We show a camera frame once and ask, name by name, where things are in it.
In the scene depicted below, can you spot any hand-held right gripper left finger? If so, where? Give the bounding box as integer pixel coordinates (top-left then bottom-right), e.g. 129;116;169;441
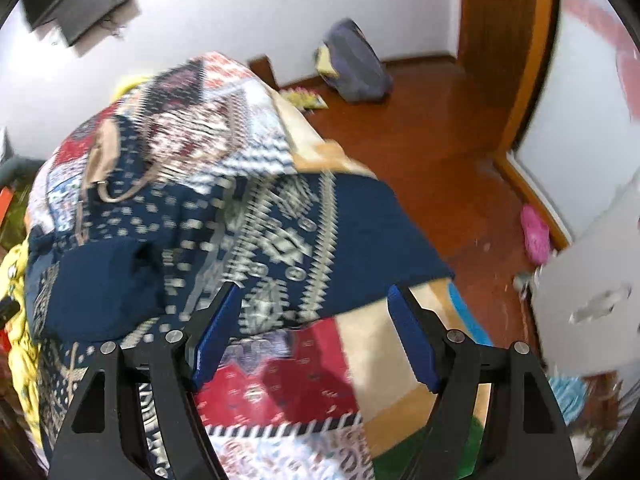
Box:
47;281;244;480

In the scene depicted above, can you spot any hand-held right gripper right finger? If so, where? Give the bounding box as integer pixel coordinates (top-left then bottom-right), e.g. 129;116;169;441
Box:
387;284;581;480

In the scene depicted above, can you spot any navy patterned garment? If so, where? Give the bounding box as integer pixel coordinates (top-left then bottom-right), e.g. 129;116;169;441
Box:
25;170;456;341

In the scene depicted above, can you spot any pink clog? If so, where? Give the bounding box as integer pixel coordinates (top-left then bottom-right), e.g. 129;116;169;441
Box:
520;204;551;265

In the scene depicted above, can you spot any turquoise cloth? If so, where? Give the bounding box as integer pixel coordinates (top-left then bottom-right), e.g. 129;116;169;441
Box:
549;375;589;427

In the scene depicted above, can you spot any white drawer cabinet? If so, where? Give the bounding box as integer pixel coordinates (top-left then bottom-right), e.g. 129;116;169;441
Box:
529;165;640;377

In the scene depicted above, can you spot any yellow cartoon print cloth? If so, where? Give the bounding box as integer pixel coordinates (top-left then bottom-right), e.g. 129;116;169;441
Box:
0;240;47;453

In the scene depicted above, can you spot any patchwork printed bedspread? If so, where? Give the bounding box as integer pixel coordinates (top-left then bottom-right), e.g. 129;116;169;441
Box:
25;51;381;480

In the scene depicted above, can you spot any grey bolster cushion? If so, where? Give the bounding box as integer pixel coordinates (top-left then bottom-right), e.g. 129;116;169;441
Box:
0;156;47;187

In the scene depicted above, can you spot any yellow pillow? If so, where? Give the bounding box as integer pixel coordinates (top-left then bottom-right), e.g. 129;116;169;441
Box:
111;75;152;102

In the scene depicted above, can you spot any grey purple bag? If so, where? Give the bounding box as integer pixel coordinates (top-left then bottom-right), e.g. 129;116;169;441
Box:
315;18;394;103

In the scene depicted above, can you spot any yellow flat packet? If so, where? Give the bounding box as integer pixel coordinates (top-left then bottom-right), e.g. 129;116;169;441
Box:
313;45;337;79

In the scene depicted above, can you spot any wooden door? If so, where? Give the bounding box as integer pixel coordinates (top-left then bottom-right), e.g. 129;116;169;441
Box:
457;0;562;153

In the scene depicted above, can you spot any wooden bed frame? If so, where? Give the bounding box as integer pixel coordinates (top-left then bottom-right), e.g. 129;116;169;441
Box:
248;56;279;89

